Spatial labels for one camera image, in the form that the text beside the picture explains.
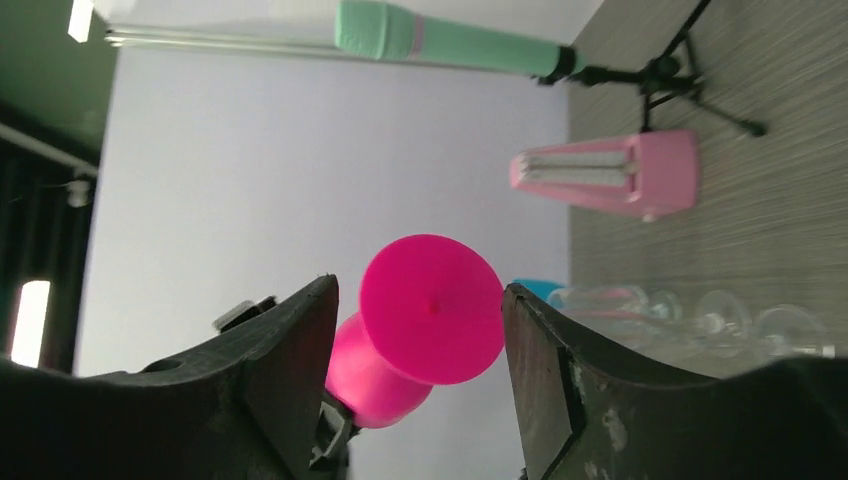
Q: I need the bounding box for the clear flute wine glass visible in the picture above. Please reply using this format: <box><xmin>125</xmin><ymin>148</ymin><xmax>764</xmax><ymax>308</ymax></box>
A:
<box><xmin>739</xmin><ymin>304</ymin><xmax>837</xmax><ymax>363</ymax></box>

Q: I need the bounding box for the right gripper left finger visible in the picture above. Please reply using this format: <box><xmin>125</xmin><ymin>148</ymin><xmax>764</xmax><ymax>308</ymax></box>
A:
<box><xmin>1</xmin><ymin>275</ymin><xmax>340</xmax><ymax>479</ymax></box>

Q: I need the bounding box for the pink wine glass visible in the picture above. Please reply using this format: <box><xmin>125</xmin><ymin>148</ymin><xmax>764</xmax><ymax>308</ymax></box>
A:
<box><xmin>325</xmin><ymin>234</ymin><xmax>504</xmax><ymax>429</ymax></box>

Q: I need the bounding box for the pink phone stand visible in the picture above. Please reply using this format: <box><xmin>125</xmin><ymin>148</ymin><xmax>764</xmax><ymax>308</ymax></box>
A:
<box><xmin>509</xmin><ymin>129</ymin><xmax>700</xmax><ymax>221</ymax></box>

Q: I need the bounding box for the black tripod stand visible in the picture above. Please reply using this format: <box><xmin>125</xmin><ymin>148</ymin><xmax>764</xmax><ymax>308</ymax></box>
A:
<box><xmin>536</xmin><ymin>0</ymin><xmax>768</xmax><ymax>138</ymax></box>

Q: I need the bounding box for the gold wine glass rack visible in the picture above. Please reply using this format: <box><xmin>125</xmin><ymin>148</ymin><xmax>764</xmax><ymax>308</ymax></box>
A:
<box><xmin>308</xmin><ymin>390</ymin><xmax>361</xmax><ymax>480</ymax></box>

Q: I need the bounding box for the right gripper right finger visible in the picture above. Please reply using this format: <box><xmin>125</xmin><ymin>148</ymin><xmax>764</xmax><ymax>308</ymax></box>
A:
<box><xmin>502</xmin><ymin>283</ymin><xmax>847</xmax><ymax>479</ymax></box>

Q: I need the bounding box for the clear ribbed wine glass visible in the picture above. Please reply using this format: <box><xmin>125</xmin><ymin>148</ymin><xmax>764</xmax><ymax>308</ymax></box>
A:
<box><xmin>547</xmin><ymin>286</ymin><xmax>648</xmax><ymax>332</ymax></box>

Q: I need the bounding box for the green microphone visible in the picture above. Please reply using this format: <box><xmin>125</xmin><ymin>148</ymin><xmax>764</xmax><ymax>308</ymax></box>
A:
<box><xmin>334</xmin><ymin>1</ymin><xmax>586</xmax><ymax>82</ymax></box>

